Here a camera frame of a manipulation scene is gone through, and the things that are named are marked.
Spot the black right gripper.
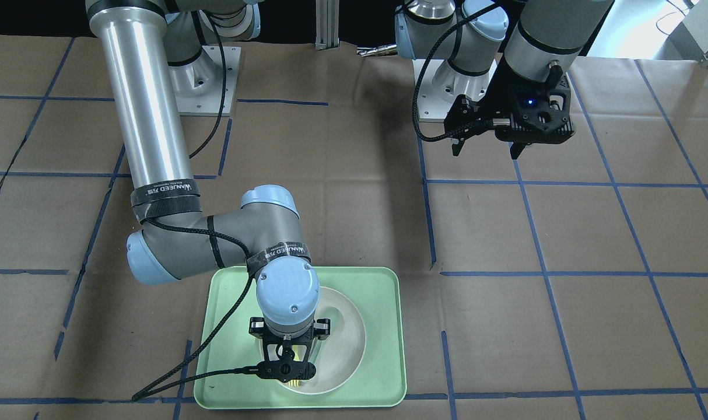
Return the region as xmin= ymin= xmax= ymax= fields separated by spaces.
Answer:
xmin=249 ymin=317 xmax=332 ymax=357

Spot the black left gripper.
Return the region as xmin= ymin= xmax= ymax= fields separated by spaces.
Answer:
xmin=444 ymin=61 xmax=576 ymax=160

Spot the white round plate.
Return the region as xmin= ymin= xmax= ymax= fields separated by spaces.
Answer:
xmin=258 ymin=286 xmax=366 ymax=394

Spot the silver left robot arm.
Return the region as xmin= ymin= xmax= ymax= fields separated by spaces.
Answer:
xmin=395 ymin=1 xmax=612 ymax=160

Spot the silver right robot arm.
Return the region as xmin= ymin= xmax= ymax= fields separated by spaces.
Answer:
xmin=86 ymin=1 xmax=320 ymax=340

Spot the light green tray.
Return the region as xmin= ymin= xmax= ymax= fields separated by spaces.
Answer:
xmin=194 ymin=266 xmax=407 ymax=410

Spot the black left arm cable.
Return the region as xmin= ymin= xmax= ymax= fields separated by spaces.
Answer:
xmin=411 ymin=0 xmax=506 ymax=143

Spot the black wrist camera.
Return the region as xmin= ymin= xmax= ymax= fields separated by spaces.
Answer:
xmin=255 ymin=360 xmax=317 ymax=383

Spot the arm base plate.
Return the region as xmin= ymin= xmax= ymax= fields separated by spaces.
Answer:
xmin=417 ymin=59 xmax=496 ymax=123
xmin=169 ymin=45 xmax=242 ymax=117

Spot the aluminium frame post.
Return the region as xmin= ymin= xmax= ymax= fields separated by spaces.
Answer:
xmin=314 ymin=0 xmax=340 ymax=51

